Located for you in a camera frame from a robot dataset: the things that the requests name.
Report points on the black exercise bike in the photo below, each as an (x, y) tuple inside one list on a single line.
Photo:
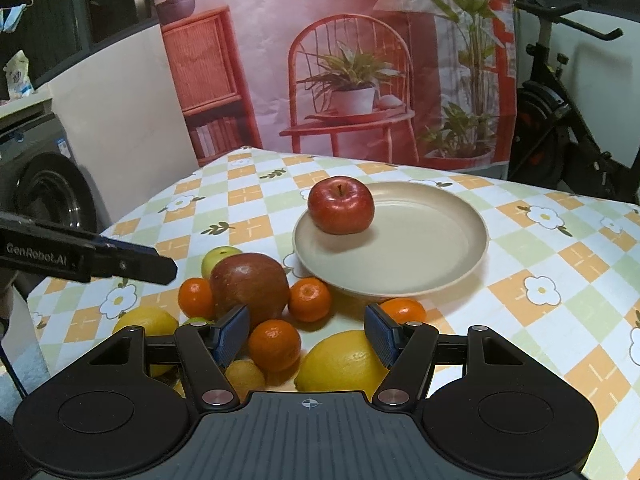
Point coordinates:
[(540, 125)]

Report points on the blue face mask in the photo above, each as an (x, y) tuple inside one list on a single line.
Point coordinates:
[(10, 17)]

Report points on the yellow lemon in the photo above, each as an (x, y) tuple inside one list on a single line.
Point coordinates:
[(335, 362), (150, 317)]

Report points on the tangerine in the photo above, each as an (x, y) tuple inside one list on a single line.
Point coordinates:
[(196, 297), (275, 346), (310, 301), (405, 309)]

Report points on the checkered floral tablecloth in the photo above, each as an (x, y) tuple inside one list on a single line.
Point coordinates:
[(550, 270)]

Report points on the white detergent bag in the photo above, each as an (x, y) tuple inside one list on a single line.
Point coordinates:
[(17, 77)]

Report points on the grey washing machine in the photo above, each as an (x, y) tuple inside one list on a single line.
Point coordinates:
[(30, 152)]

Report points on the printed pink backdrop cloth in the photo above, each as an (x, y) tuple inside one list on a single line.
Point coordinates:
[(280, 60)]

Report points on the small yellow fruit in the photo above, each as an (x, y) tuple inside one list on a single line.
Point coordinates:
[(245, 379)]

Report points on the beige round plate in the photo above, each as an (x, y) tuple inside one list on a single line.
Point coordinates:
[(425, 240)]

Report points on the shiny red apple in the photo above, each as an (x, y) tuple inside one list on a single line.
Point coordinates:
[(340, 207)]

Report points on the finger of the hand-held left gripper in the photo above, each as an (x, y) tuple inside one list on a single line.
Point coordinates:
[(140, 265)]

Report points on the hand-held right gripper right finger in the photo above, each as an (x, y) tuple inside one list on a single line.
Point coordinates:
[(382, 336)]

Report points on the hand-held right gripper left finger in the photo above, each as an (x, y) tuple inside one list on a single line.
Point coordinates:
[(232, 336)]

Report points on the green apple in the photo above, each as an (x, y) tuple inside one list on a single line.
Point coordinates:
[(217, 259), (197, 320)]

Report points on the large dull red apple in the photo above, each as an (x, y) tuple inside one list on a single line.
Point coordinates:
[(250, 280)]

